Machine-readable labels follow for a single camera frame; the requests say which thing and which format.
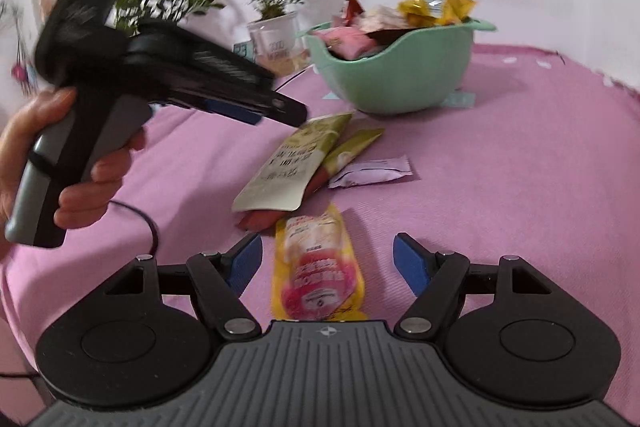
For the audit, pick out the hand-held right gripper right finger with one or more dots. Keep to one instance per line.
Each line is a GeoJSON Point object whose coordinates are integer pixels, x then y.
{"type": "Point", "coordinates": [411, 264]}

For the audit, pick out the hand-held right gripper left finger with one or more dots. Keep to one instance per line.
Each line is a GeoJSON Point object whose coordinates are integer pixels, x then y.
{"type": "Point", "coordinates": [245, 264]}

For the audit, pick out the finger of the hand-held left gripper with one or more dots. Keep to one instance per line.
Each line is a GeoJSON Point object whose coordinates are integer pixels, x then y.
{"type": "Point", "coordinates": [285, 109]}
{"type": "Point", "coordinates": [232, 111]}

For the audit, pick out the yellow pink jelly packet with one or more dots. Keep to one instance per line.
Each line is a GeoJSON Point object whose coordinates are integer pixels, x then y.
{"type": "Point", "coordinates": [315, 267]}

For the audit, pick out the green plastic bowl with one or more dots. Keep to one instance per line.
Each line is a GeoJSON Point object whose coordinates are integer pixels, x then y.
{"type": "Point", "coordinates": [400, 77]}

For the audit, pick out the person's left hand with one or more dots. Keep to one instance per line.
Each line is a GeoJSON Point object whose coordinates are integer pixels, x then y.
{"type": "Point", "coordinates": [107, 169]}

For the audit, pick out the thin black stick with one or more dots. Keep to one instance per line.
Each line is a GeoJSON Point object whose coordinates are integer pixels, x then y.
{"type": "Point", "coordinates": [295, 78]}

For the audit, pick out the beige green snack pouch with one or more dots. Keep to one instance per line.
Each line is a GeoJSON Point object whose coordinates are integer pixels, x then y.
{"type": "Point", "coordinates": [290, 162]}

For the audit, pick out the white digital clock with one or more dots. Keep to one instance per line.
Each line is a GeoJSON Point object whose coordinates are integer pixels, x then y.
{"type": "Point", "coordinates": [245, 52]}

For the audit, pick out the yellow-green red snack pouch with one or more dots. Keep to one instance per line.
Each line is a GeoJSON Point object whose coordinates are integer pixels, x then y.
{"type": "Point", "coordinates": [350, 149]}

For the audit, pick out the pink snack packet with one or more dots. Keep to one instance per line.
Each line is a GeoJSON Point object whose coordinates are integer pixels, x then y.
{"type": "Point", "coordinates": [345, 39]}

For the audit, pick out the pale lilac snack packet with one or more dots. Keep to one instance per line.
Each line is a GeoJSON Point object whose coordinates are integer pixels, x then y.
{"type": "Point", "coordinates": [370, 172]}

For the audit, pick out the red white cherry-print packet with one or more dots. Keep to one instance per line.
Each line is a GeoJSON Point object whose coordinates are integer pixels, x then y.
{"type": "Point", "coordinates": [352, 9]}

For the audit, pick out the pink tablecloth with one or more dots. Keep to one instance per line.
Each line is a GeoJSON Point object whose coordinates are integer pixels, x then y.
{"type": "Point", "coordinates": [500, 182]}

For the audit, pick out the clothes rack with garments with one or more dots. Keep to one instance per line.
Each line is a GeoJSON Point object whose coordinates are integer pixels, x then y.
{"type": "Point", "coordinates": [20, 72]}

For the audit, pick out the yellow snack packet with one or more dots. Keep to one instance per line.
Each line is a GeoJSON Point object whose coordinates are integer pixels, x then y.
{"type": "Point", "coordinates": [435, 7]}

